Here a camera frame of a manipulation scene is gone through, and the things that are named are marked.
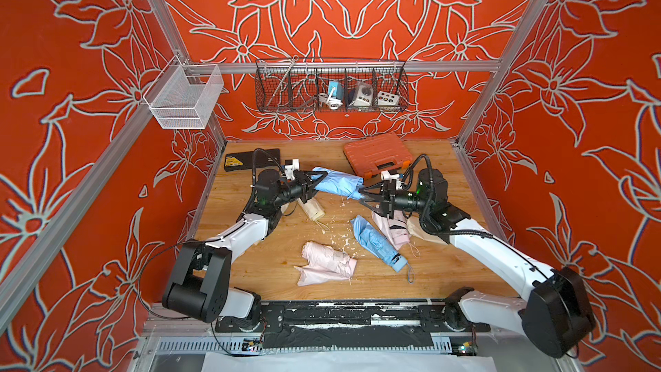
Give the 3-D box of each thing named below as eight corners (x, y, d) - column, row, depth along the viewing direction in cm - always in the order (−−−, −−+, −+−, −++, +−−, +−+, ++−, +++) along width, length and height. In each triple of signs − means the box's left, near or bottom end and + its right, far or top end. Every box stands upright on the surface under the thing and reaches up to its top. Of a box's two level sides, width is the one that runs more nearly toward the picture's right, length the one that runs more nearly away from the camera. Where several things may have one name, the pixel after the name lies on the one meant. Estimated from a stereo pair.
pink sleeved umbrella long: (299, 261, 86) (297, 256, 82) (306, 243, 90) (305, 238, 86) (353, 279, 82) (354, 275, 78) (358, 260, 86) (359, 255, 82)
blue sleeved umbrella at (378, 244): (396, 275, 82) (399, 271, 79) (347, 228, 93) (348, 222, 90) (406, 264, 84) (409, 260, 81) (357, 219, 95) (358, 213, 92)
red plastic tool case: (360, 181, 107) (361, 174, 103) (343, 151, 118) (343, 143, 114) (412, 165, 112) (415, 158, 108) (391, 137, 124) (393, 130, 120)
